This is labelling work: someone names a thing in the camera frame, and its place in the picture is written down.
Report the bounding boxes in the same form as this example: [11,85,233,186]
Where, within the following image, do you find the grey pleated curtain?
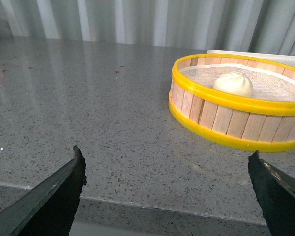
[0,0,295,56]

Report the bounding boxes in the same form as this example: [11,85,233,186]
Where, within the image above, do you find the yellow rimmed wooden steamer basket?
[169,53,295,152]

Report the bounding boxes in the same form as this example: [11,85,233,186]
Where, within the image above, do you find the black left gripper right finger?
[248,151,295,236]

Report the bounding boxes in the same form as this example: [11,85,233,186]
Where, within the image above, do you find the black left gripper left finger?
[0,146,86,236]

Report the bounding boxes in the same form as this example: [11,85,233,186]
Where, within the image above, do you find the white steamer liner cloth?
[180,63,295,102]

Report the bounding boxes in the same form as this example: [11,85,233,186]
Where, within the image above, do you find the white steamed bun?
[213,72,253,97]

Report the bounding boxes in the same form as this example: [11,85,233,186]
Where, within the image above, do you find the white bear print tray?
[207,50,295,67]

